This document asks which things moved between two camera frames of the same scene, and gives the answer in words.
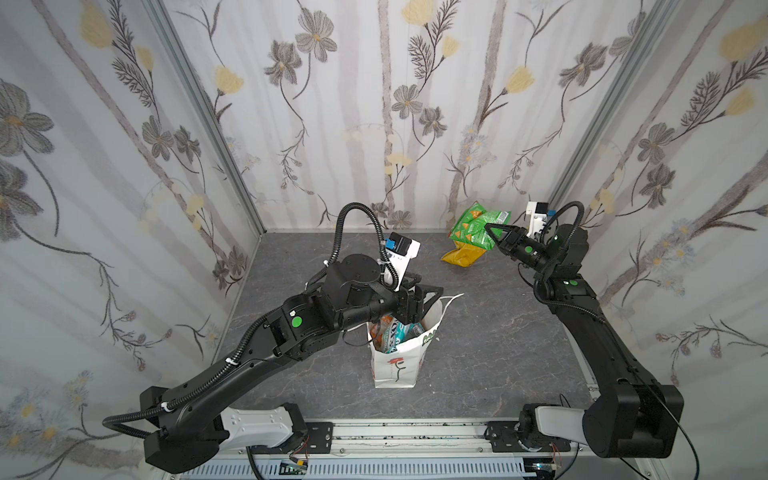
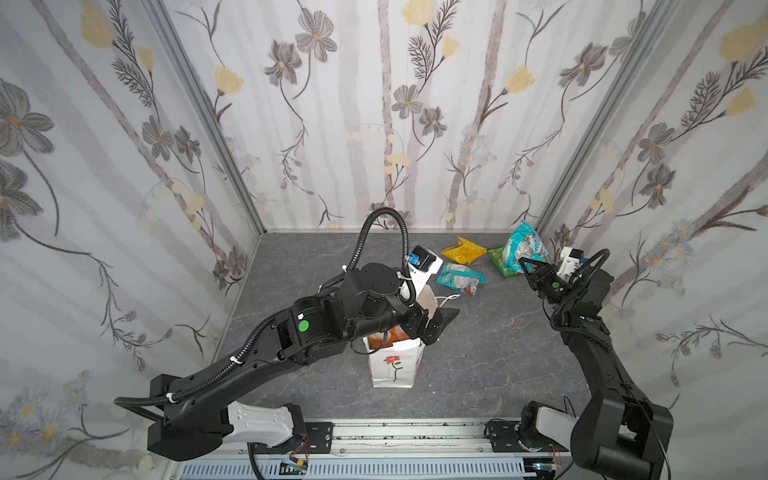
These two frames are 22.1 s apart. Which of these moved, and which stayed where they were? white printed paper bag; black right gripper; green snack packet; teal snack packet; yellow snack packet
Moved: black right gripper; teal snack packet; green snack packet
Stayed: white printed paper bag; yellow snack packet
